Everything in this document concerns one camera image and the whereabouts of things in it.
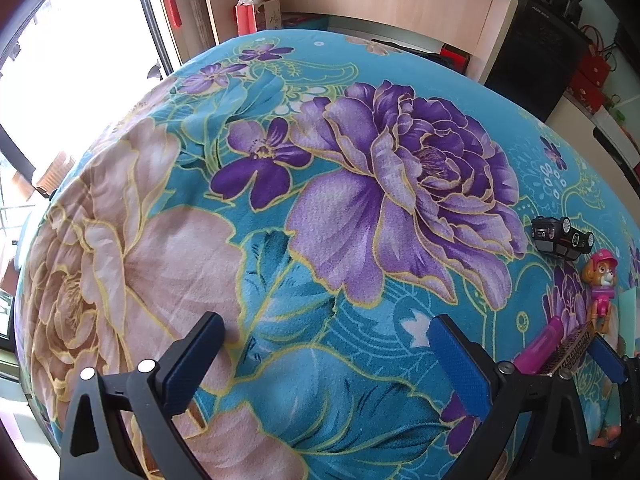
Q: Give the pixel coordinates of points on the white low cabinet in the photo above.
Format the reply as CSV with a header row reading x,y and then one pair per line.
x,y
600,130

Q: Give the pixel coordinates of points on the red box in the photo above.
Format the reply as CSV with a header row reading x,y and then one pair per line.
x,y
452,55

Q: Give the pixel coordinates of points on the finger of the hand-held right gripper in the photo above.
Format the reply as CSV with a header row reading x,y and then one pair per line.
x,y
607,357

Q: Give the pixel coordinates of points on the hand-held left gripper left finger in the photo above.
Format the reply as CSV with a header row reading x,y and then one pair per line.
x,y
192,365

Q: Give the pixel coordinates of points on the white gift bag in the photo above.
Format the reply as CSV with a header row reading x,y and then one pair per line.
x,y
270,15

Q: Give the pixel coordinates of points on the black toy car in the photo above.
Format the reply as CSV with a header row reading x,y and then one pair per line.
x,y
555,237

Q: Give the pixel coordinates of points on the floral teal blanket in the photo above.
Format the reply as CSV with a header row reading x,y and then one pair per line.
x,y
175,210

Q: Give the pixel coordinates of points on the pink puppy toy figure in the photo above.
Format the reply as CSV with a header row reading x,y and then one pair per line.
x,y
602,290

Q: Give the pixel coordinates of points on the black gold patterned box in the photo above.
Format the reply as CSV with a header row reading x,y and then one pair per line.
x,y
575,352

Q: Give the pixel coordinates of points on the black speaker cabinet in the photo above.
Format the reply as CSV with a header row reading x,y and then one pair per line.
x,y
540,45

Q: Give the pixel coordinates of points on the magenta plastic case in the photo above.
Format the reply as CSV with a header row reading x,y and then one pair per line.
x,y
542,342

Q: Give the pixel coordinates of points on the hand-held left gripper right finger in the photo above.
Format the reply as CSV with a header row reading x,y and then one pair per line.
x,y
460,365

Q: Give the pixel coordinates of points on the dark window frame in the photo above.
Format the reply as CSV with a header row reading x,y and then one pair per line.
x,y
155,35

